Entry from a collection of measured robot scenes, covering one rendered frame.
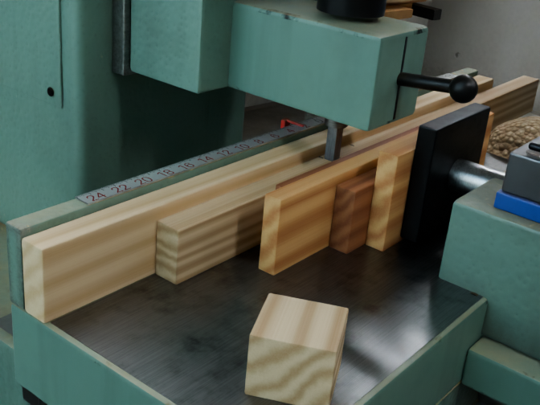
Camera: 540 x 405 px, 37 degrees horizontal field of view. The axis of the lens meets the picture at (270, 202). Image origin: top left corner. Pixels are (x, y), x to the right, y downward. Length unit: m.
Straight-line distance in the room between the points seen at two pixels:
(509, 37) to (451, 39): 0.36
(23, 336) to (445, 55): 4.22
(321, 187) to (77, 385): 0.21
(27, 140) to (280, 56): 0.26
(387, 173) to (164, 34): 0.21
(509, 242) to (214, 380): 0.22
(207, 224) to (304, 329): 0.13
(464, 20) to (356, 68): 3.98
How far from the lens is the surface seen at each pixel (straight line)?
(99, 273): 0.50
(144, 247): 0.52
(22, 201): 0.78
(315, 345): 0.41
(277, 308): 0.44
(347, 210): 0.57
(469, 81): 0.57
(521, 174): 0.54
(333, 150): 0.64
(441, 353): 0.52
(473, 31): 4.52
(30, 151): 0.75
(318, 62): 0.59
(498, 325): 0.57
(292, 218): 0.54
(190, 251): 0.52
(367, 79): 0.57
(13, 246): 0.49
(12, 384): 0.67
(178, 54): 0.63
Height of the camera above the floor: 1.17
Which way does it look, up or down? 24 degrees down
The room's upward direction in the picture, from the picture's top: 5 degrees clockwise
